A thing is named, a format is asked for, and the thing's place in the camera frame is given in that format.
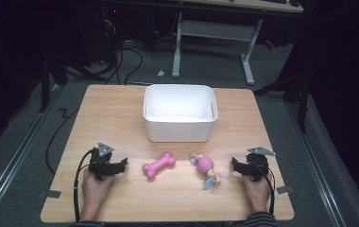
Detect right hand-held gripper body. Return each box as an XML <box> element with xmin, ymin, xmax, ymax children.
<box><xmin>245</xmin><ymin>146</ymin><xmax>277</xmax><ymax>183</ymax></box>

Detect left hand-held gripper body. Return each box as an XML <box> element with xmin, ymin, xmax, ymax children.
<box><xmin>88</xmin><ymin>142</ymin><xmax>119</xmax><ymax>182</ymax></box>

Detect pink rope ball toy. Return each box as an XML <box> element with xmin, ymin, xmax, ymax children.
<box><xmin>188</xmin><ymin>152</ymin><xmax>227</xmax><ymax>191</ymax></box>

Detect pink bone toy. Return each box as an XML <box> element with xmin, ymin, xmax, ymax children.
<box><xmin>141</xmin><ymin>151</ymin><xmax>178</xmax><ymax>181</ymax></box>

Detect white plastic bin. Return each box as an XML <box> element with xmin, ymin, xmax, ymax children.
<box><xmin>142</xmin><ymin>83</ymin><xmax>219</xmax><ymax>144</ymax></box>

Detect person's left hand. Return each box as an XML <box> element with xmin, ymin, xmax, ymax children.
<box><xmin>80</xmin><ymin>168</ymin><xmax>115</xmax><ymax>206</ymax></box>

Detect person's right hand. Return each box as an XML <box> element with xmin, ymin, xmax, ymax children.
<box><xmin>241</xmin><ymin>174</ymin><xmax>272</xmax><ymax>213</ymax></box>

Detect grey tape strip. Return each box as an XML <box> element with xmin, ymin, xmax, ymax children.
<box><xmin>276</xmin><ymin>184</ymin><xmax>295</xmax><ymax>195</ymax></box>
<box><xmin>39</xmin><ymin>189</ymin><xmax>62</xmax><ymax>200</ymax></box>

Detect black metal stand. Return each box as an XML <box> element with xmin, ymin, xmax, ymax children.
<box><xmin>38</xmin><ymin>51</ymin><xmax>108</xmax><ymax>114</ymax></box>
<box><xmin>252</xmin><ymin>70</ymin><xmax>313</xmax><ymax>134</ymax></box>

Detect red object under desk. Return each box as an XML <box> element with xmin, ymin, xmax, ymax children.
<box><xmin>263</xmin><ymin>39</ymin><xmax>277</xmax><ymax>51</ymax></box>

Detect black computer tower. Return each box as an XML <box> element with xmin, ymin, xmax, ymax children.
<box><xmin>99</xmin><ymin>5</ymin><xmax>123</xmax><ymax>65</ymax></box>

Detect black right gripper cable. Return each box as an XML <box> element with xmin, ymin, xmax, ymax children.
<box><xmin>248</xmin><ymin>159</ymin><xmax>277</xmax><ymax>216</ymax></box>

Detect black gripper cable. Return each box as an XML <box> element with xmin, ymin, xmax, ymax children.
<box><xmin>72</xmin><ymin>148</ymin><xmax>95</xmax><ymax>222</ymax></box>
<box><xmin>248</xmin><ymin>159</ymin><xmax>277</xmax><ymax>216</ymax></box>

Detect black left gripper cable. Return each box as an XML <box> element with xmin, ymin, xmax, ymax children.
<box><xmin>72</xmin><ymin>148</ymin><xmax>95</xmax><ymax>222</ymax></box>

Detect thin black floor cable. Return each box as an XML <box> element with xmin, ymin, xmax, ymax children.
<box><xmin>45</xmin><ymin>107</ymin><xmax>81</xmax><ymax>176</ymax></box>

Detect metal floor rail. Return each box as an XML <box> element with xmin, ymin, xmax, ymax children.
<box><xmin>0</xmin><ymin>84</ymin><xmax>62</xmax><ymax>219</ymax></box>
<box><xmin>284</xmin><ymin>101</ymin><xmax>348</xmax><ymax>227</ymax></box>

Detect black floor cables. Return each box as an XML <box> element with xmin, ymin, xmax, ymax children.
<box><xmin>100</xmin><ymin>37</ymin><xmax>145</xmax><ymax>86</ymax></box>

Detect desk with white frame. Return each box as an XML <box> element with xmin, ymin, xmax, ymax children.
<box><xmin>170</xmin><ymin>0</ymin><xmax>305</xmax><ymax>87</ymax></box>

